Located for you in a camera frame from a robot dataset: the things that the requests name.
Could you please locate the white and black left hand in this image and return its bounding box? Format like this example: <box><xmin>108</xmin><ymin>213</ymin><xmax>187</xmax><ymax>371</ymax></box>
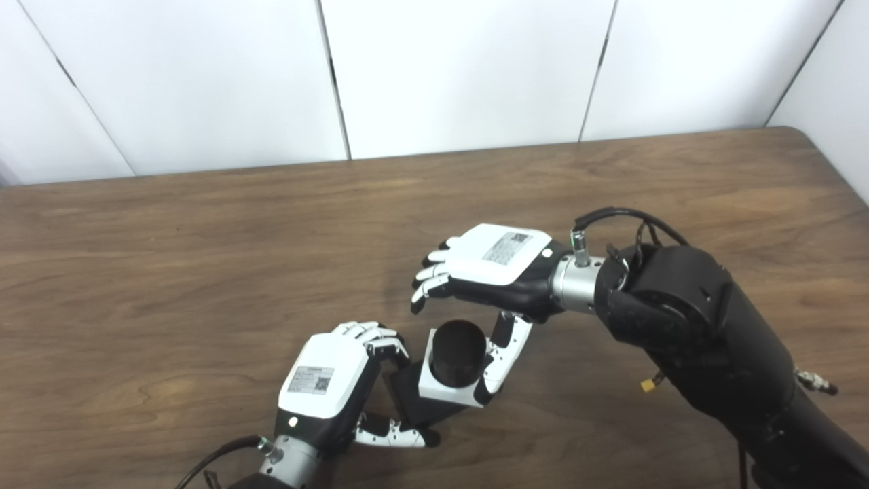
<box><xmin>274</xmin><ymin>321</ymin><xmax>441</xmax><ymax>459</ymax></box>

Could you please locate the white and black right hand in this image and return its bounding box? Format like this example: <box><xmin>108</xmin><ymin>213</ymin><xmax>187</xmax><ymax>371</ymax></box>
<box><xmin>410</xmin><ymin>223</ymin><xmax>574</xmax><ymax>396</ymax></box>

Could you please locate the black peg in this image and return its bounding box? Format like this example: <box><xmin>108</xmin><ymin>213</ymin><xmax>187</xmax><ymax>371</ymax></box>
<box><xmin>388</xmin><ymin>319</ymin><xmax>489</xmax><ymax>430</ymax></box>

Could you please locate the white square piece with hole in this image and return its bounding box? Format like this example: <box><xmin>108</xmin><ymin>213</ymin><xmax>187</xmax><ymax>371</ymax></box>
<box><xmin>418</xmin><ymin>329</ymin><xmax>500</xmax><ymax>408</ymax></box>

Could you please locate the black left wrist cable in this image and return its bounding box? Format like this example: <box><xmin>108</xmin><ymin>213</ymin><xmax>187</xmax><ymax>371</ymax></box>
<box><xmin>175</xmin><ymin>435</ymin><xmax>272</xmax><ymax>489</ymax></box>

